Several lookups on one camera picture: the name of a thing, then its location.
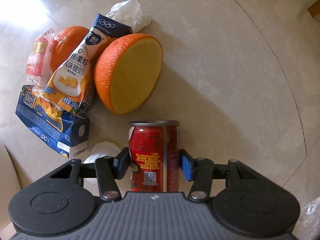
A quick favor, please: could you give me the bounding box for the white lid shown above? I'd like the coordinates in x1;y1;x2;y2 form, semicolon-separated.
84;141;123;164

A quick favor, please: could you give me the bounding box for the wooden furniture leg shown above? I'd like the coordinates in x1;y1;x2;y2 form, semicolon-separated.
308;0;320;17

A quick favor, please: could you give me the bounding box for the red drink can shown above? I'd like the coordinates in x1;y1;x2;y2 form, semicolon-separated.
129;120;180;192

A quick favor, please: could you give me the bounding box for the white round trash bin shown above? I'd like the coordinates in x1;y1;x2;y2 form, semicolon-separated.
0;144;21;239

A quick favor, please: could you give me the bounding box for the yogurt pouch white blue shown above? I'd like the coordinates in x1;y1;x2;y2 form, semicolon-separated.
42;14;132;117

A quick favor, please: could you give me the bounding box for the half orange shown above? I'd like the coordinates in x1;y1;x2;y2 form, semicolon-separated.
93;34;163;115

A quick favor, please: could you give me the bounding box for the crumpled white tissue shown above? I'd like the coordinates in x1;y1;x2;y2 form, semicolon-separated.
105;0;152;34

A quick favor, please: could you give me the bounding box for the clear plastic bag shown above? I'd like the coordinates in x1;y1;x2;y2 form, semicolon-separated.
297;198;319;239

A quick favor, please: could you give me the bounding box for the whole orange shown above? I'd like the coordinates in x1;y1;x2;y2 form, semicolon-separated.
49;26;89;72

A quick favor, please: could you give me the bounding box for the blue milk carton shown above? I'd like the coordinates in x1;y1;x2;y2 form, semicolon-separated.
15;85;90;159

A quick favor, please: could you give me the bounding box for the red clear snack wrapper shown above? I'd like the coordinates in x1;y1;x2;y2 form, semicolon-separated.
26;28;55;88

